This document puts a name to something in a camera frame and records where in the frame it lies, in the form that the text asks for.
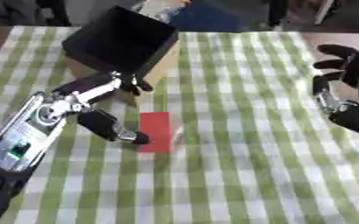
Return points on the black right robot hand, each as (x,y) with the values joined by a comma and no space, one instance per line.
(348,87)

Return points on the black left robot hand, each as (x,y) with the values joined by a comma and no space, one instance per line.
(97,122)

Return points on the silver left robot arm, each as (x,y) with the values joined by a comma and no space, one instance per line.
(21,140)

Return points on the tan box with black inside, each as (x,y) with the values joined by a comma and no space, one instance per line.
(121,43)

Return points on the red rectangular block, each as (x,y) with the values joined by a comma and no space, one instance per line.
(155,131)

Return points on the person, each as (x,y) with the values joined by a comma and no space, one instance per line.
(198,14)

